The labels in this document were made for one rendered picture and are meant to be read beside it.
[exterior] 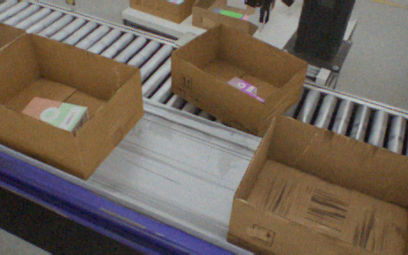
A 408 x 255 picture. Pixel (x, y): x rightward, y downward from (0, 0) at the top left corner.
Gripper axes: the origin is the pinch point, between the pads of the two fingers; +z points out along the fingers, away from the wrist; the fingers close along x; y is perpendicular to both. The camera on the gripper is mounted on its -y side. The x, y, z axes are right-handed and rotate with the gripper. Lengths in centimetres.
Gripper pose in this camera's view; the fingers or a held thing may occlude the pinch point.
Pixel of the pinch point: (265, 26)
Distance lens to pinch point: 151.8
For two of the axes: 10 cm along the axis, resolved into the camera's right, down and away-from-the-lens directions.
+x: -4.1, 6.9, -6.0
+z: -0.1, 6.5, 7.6
